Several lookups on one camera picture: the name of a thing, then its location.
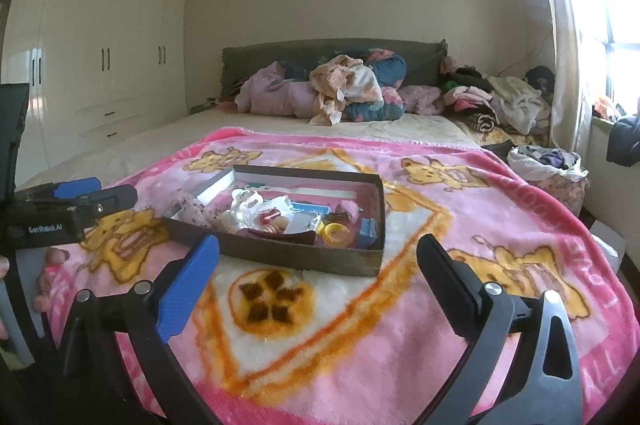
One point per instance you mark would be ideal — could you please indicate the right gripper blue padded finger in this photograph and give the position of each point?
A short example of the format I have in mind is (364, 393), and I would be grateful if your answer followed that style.
(181, 284)

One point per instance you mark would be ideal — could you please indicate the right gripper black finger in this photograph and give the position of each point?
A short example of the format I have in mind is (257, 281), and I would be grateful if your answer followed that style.
(457, 289)
(96, 205)

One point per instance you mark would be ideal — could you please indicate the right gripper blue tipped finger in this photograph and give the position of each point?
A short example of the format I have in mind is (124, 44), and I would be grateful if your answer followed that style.
(58, 191)

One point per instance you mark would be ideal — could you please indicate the pearl earring card packet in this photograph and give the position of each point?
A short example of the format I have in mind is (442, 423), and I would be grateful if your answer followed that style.
(302, 222)

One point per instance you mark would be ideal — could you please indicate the clear box rhinestone jewelry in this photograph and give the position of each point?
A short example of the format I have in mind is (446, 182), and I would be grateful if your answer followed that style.
(367, 233)

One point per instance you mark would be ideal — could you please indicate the person's left hand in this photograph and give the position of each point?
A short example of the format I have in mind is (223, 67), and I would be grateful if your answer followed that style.
(54, 258)

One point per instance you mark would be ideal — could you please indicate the pink glitter fabric piece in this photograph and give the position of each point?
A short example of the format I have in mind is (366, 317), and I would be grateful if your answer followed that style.
(196, 213)

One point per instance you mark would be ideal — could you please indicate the yellow bangle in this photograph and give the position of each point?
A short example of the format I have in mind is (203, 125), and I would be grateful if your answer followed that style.
(335, 235)

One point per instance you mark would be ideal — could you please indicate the pink fluffy pompom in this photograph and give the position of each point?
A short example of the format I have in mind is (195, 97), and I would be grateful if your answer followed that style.
(349, 210)

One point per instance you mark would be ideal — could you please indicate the dark cardboard tray box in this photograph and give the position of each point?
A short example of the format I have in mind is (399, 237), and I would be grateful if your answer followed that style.
(327, 221)

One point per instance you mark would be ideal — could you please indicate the bag of clothes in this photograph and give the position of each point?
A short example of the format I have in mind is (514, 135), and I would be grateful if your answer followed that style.
(556, 171)

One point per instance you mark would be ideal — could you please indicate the blue printed card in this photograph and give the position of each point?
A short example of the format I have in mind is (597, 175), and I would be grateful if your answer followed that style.
(305, 207)

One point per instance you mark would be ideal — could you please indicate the cream wardrobe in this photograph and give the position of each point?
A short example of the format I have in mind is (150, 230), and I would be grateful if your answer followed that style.
(98, 71)

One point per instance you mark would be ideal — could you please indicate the pile of clothes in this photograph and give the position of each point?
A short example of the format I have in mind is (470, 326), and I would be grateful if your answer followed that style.
(499, 108)

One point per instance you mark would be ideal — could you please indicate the pile of bedding pillows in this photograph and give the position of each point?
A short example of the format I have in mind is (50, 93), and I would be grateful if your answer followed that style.
(356, 86)

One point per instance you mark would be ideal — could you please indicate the window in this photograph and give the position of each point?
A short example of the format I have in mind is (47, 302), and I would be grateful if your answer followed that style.
(609, 40)

